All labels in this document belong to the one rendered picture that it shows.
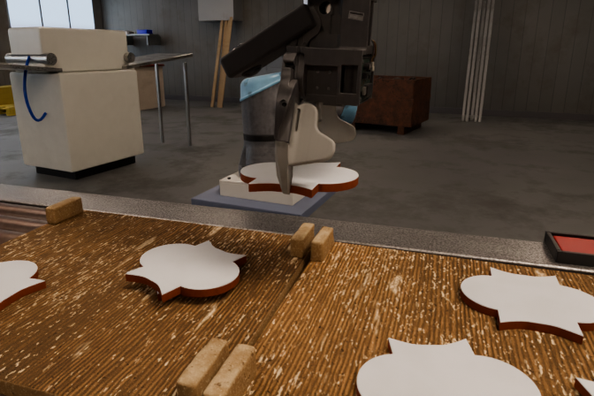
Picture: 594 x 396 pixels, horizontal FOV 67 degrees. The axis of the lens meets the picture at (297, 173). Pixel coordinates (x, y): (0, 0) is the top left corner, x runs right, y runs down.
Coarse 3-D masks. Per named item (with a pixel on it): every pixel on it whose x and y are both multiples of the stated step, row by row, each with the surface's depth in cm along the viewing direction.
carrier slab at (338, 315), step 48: (336, 288) 50; (384, 288) 50; (432, 288) 50; (576, 288) 50; (288, 336) 42; (336, 336) 42; (384, 336) 42; (432, 336) 42; (480, 336) 42; (528, 336) 42; (288, 384) 36; (336, 384) 36
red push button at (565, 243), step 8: (560, 240) 64; (568, 240) 64; (576, 240) 64; (584, 240) 64; (592, 240) 64; (560, 248) 62; (568, 248) 62; (576, 248) 62; (584, 248) 62; (592, 248) 62
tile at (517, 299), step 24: (480, 288) 48; (504, 288) 48; (528, 288) 48; (552, 288) 48; (480, 312) 46; (504, 312) 44; (528, 312) 44; (552, 312) 44; (576, 312) 44; (576, 336) 41
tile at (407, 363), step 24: (384, 360) 37; (408, 360) 37; (432, 360) 37; (456, 360) 37; (480, 360) 37; (360, 384) 34; (384, 384) 34; (408, 384) 34; (432, 384) 34; (456, 384) 34; (480, 384) 34; (504, 384) 34; (528, 384) 34
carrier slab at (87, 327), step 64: (0, 256) 58; (64, 256) 58; (128, 256) 58; (256, 256) 58; (0, 320) 44; (64, 320) 44; (128, 320) 44; (192, 320) 44; (256, 320) 44; (0, 384) 36; (64, 384) 36; (128, 384) 36
